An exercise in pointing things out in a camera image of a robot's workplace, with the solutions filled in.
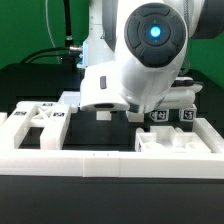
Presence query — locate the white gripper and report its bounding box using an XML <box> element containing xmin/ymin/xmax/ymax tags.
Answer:
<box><xmin>80</xmin><ymin>62</ymin><xmax>202</xmax><ymax>113</ymax></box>

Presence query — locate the white chair seat part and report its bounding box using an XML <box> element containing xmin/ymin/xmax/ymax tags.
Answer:
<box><xmin>135</xmin><ymin>126</ymin><xmax>211</xmax><ymax>153</ymax></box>

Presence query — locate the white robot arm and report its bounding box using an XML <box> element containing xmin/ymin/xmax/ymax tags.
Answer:
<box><xmin>80</xmin><ymin>0</ymin><xmax>224</xmax><ymax>114</ymax></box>

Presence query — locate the white chair back part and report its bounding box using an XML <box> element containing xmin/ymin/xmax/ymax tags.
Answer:
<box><xmin>0</xmin><ymin>101</ymin><xmax>78</xmax><ymax>150</ymax></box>

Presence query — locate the white tag sheet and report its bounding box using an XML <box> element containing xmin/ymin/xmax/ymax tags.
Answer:
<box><xmin>58</xmin><ymin>91</ymin><xmax>80</xmax><ymax>107</ymax></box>

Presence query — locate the black cable bundle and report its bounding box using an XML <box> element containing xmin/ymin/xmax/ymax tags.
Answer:
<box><xmin>20</xmin><ymin>0</ymin><xmax>84</xmax><ymax>65</ymax></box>

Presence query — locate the white thin cable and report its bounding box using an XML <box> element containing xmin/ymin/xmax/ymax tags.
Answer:
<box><xmin>45</xmin><ymin>0</ymin><xmax>63</xmax><ymax>65</ymax></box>

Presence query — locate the white U-shaped obstacle frame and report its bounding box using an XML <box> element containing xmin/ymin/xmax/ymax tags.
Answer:
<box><xmin>0</xmin><ymin>118</ymin><xmax>224</xmax><ymax>179</ymax></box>

